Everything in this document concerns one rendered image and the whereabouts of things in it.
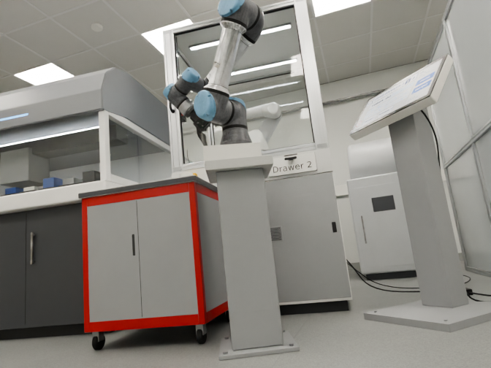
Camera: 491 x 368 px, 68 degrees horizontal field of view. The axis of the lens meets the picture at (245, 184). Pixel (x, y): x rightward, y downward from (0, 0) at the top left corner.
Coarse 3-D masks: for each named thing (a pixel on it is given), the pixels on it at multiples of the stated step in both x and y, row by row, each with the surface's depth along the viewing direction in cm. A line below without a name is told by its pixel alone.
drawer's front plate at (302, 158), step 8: (280, 160) 221; (288, 160) 220; (296, 160) 219; (304, 160) 218; (312, 160) 217; (272, 168) 221; (288, 168) 219; (304, 168) 217; (312, 168) 216; (272, 176) 221
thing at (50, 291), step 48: (0, 96) 254; (48, 96) 240; (96, 96) 230; (144, 96) 289; (48, 192) 227; (0, 240) 237; (48, 240) 229; (0, 288) 231; (48, 288) 223; (0, 336) 231; (48, 336) 224
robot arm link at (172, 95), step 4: (172, 84) 172; (164, 88) 171; (168, 88) 171; (172, 88) 170; (164, 92) 172; (168, 92) 171; (172, 92) 170; (176, 92) 170; (168, 96) 172; (172, 96) 171; (176, 96) 171; (180, 96) 171; (184, 96) 172; (168, 100) 174; (172, 100) 172; (176, 100) 171; (180, 100) 171; (184, 100) 171; (176, 104) 172
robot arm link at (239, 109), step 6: (234, 102) 161; (240, 102) 163; (234, 108) 158; (240, 108) 162; (234, 114) 158; (240, 114) 161; (228, 120) 158; (234, 120) 160; (240, 120) 161; (246, 120) 165; (222, 126) 164
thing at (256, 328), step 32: (224, 160) 148; (256, 160) 148; (224, 192) 149; (256, 192) 150; (224, 224) 147; (256, 224) 147; (224, 256) 144; (256, 256) 144; (256, 288) 142; (256, 320) 140; (224, 352) 134; (256, 352) 133
